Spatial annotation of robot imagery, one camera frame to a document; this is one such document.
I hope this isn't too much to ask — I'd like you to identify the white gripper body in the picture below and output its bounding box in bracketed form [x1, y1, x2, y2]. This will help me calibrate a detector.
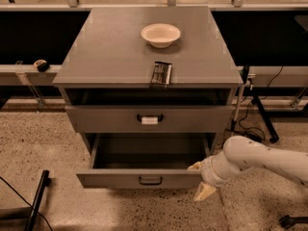
[200, 152, 238, 187]

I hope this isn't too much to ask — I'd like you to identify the grey drawer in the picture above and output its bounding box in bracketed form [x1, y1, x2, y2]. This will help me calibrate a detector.
[65, 105, 232, 133]
[77, 133, 209, 189]

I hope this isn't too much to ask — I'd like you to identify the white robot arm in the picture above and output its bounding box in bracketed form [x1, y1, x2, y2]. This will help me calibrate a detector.
[188, 136, 308, 201]

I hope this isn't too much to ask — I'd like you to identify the grey top drawer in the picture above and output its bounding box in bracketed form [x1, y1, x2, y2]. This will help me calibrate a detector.
[65, 105, 232, 133]

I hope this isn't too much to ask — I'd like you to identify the grey drawer cabinet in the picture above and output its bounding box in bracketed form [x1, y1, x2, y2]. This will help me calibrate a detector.
[54, 7, 242, 148]

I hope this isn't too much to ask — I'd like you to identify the black tripod leg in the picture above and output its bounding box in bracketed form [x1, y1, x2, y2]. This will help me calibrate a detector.
[251, 90, 279, 143]

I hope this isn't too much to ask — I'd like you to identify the black caster base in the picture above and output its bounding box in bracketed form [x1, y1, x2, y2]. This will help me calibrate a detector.
[279, 215, 308, 229]

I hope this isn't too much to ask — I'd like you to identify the dark snack packet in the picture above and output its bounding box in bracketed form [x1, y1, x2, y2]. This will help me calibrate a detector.
[150, 62, 172, 88]

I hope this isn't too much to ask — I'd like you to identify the grey reacher grabber tool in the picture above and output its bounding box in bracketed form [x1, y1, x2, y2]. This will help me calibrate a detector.
[230, 65, 250, 134]

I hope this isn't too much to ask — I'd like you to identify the white bowl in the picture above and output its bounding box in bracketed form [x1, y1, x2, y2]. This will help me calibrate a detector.
[141, 23, 181, 48]

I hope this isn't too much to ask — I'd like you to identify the black stand leg left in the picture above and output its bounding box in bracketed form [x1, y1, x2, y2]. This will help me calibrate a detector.
[24, 170, 51, 231]

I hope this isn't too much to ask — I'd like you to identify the yellow black tape measure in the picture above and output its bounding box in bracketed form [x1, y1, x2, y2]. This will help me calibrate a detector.
[34, 60, 50, 72]

